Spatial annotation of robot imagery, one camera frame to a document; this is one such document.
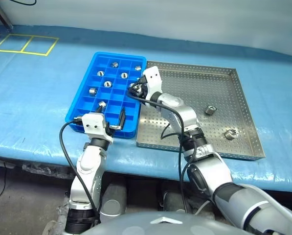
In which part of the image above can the blue compartment tray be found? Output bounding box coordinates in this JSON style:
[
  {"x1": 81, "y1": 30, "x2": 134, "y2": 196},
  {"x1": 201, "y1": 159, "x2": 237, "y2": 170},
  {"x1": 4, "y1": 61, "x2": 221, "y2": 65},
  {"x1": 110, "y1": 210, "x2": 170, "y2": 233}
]
[{"x1": 64, "y1": 51, "x2": 147, "y2": 140}]

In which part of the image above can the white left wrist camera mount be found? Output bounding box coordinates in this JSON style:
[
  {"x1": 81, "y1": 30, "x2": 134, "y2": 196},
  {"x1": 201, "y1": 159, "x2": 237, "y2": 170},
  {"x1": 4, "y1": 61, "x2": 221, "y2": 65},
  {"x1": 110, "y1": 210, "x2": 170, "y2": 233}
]
[{"x1": 81, "y1": 113, "x2": 114, "y2": 144}]

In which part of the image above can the yellow tape marking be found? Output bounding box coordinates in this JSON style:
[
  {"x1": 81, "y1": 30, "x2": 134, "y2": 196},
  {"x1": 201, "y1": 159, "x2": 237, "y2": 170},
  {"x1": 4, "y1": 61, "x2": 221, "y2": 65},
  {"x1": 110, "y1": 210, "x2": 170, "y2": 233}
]
[{"x1": 0, "y1": 34, "x2": 60, "y2": 57}]

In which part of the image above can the metal stand pole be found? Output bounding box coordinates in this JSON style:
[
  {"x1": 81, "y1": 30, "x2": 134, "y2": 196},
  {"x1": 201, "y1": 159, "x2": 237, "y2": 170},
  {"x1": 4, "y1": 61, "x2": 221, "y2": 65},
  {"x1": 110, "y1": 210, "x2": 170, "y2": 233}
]
[{"x1": 0, "y1": 0, "x2": 14, "y2": 30}]

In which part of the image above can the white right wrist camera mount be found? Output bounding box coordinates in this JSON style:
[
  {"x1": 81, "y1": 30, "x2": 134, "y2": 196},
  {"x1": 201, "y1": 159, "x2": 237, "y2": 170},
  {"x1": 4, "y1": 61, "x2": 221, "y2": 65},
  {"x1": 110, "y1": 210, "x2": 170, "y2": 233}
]
[{"x1": 142, "y1": 66, "x2": 163, "y2": 107}]

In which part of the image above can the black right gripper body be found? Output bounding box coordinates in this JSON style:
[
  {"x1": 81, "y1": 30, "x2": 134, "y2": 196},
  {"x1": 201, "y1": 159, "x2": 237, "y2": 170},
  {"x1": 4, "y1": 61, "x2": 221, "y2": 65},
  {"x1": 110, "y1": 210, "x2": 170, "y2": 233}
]
[{"x1": 136, "y1": 75, "x2": 149, "y2": 99}]

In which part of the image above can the blue plastic table cover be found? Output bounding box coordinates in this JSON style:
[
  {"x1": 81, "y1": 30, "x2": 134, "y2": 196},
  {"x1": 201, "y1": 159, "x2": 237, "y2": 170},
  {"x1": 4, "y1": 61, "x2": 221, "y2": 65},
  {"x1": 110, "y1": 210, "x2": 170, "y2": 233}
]
[{"x1": 0, "y1": 24, "x2": 292, "y2": 194}]

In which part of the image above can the grey rounded cylinder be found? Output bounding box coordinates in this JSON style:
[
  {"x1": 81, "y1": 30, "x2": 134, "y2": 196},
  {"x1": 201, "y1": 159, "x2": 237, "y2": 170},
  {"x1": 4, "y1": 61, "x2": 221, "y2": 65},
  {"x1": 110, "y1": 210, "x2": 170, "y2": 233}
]
[
  {"x1": 100, "y1": 183, "x2": 127, "y2": 217},
  {"x1": 160, "y1": 188, "x2": 189, "y2": 213}
]

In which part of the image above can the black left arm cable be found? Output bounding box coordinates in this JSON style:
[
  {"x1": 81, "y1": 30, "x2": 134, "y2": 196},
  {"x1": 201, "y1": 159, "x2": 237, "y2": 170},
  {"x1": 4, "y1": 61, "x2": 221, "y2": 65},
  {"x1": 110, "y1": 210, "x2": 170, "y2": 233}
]
[{"x1": 59, "y1": 117, "x2": 101, "y2": 225}]

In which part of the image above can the perforated metal tray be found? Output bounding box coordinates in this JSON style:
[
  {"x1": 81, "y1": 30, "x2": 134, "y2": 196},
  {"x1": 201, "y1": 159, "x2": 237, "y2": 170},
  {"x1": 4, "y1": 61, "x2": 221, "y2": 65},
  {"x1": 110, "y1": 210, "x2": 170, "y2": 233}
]
[{"x1": 135, "y1": 61, "x2": 266, "y2": 161}]

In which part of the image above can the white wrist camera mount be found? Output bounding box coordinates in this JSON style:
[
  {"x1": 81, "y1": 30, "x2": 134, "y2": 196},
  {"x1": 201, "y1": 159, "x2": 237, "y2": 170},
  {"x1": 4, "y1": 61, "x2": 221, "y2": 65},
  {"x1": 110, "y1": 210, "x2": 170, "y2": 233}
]
[
  {"x1": 142, "y1": 66, "x2": 163, "y2": 107},
  {"x1": 81, "y1": 113, "x2": 114, "y2": 144}
]

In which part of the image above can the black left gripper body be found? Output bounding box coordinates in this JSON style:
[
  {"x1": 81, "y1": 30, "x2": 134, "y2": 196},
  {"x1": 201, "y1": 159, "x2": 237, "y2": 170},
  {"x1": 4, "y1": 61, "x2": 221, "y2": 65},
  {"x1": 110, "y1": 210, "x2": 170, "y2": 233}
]
[{"x1": 104, "y1": 121, "x2": 118, "y2": 138}]

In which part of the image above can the grey robot torso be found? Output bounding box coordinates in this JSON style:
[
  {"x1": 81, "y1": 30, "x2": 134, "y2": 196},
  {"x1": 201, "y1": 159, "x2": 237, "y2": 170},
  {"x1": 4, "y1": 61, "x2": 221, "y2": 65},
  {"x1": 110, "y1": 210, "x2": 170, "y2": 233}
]
[{"x1": 87, "y1": 211, "x2": 237, "y2": 235}]

